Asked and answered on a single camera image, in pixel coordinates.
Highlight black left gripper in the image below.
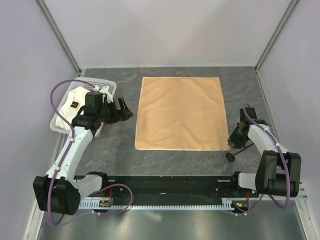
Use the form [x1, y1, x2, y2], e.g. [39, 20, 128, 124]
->
[97, 96, 133, 125]

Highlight black spoon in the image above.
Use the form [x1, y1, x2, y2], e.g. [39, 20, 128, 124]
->
[225, 143, 254, 163]

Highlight peach satin napkin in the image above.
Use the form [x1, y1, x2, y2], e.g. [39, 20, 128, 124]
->
[135, 76, 230, 151]

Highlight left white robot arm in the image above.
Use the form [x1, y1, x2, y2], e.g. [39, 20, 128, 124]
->
[32, 92, 133, 216]

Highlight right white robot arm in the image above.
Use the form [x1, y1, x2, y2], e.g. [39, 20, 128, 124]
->
[227, 106, 302, 198]

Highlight white plastic basket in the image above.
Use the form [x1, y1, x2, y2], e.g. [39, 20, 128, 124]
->
[50, 77, 117, 135]

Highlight white cloth with logo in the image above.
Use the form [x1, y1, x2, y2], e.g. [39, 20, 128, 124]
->
[55, 86, 94, 131]

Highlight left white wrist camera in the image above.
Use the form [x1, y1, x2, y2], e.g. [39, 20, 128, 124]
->
[93, 85, 114, 103]

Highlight light blue cable duct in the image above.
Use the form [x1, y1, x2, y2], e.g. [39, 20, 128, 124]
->
[78, 197, 235, 211]

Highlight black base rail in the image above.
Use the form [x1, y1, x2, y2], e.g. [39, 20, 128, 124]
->
[86, 175, 259, 207]

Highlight left aluminium frame post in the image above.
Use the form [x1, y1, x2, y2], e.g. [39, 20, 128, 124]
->
[35, 0, 82, 77]

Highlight aluminium frame post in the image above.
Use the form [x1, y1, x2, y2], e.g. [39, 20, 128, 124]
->
[254, 0, 300, 73]
[35, 0, 82, 77]

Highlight right aluminium frame post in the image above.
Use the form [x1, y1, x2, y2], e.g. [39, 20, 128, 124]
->
[254, 0, 300, 73]

